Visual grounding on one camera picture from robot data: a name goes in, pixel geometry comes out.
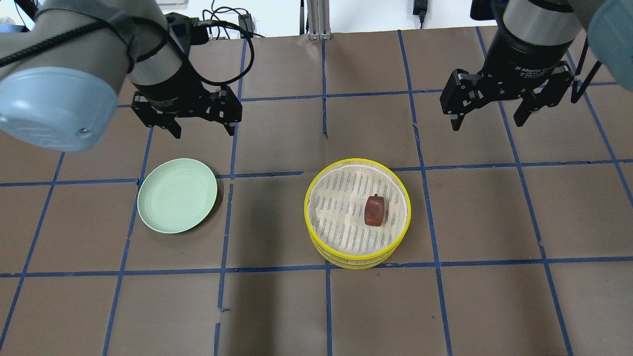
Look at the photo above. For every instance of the black power adapter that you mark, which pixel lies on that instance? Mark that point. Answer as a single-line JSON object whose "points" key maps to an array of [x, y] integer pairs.
{"points": [[420, 9]]}

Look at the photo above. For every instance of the aluminium frame post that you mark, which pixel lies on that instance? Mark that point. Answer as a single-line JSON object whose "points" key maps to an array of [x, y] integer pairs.
{"points": [[318, 19]]}

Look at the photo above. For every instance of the light green round plate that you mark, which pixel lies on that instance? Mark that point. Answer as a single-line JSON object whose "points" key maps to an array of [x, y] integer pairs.
{"points": [[177, 196]]}

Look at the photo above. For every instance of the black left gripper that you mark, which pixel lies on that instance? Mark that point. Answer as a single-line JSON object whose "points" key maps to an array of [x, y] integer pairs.
{"points": [[174, 95]]}

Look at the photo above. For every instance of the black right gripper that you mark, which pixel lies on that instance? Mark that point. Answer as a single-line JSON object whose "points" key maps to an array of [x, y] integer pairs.
{"points": [[518, 60]]}

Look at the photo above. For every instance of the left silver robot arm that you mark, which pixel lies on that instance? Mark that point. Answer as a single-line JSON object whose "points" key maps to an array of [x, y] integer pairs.
{"points": [[60, 81]]}

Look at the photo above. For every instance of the brown steamed bun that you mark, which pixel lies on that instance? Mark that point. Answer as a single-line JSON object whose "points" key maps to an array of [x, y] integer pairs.
{"points": [[375, 211]]}

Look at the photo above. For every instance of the yellow bamboo steamer layer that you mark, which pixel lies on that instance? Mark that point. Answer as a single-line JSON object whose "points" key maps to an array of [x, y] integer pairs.
{"points": [[353, 264], [334, 203]]}

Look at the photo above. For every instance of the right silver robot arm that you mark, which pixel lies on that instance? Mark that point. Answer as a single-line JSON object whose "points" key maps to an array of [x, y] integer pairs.
{"points": [[600, 32]]}

